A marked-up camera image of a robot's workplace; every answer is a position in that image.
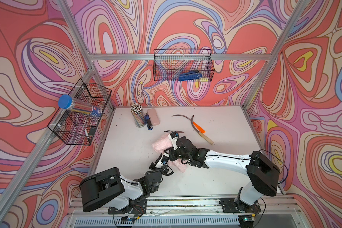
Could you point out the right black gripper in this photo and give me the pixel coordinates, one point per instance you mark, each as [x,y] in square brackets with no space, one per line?
[171,152]

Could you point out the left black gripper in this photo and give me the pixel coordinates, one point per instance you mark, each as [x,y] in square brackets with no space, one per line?
[152,166]

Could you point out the pink terry rag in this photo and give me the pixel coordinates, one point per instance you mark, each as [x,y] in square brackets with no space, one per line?
[164,143]

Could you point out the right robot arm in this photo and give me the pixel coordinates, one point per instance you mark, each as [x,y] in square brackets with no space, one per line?
[263,174]

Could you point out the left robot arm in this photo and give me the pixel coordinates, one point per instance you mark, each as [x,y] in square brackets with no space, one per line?
[109,188]

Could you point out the pink eraser block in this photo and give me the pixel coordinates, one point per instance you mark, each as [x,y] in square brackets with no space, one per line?
[153,116]

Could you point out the blue black stapler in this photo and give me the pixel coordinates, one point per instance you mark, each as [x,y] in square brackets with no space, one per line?
[148,122]

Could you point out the pencil cup on table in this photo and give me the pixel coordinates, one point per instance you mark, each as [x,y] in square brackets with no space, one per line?
[137,112]

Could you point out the blue tool in basket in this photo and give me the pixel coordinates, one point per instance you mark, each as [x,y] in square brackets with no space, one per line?
[191,75]

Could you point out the blue capped pencil tube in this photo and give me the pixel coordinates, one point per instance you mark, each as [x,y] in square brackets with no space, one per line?
[75,105]

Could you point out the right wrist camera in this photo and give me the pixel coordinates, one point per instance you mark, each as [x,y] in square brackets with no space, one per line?
[174,136]

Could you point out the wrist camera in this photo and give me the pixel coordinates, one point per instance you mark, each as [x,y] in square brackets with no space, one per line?
[162,160]
[174,136]

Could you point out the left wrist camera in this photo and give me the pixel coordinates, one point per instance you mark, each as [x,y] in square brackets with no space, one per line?
[162,160]

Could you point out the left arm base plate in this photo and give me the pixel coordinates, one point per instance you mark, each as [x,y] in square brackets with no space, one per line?
[135,207]

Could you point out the aluminium front rail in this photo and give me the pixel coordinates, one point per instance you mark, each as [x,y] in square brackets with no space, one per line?
[281,211]

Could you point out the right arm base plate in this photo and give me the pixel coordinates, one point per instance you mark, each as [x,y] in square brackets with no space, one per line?
[232,205]

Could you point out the back wire basket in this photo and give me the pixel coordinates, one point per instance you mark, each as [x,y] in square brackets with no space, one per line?
[169,63]

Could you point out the wire basket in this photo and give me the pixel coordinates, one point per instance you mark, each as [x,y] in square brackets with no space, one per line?
[74,128]
[169,63]

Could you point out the left wire basket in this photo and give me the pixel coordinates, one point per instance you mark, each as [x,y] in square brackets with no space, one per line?
[74,128]

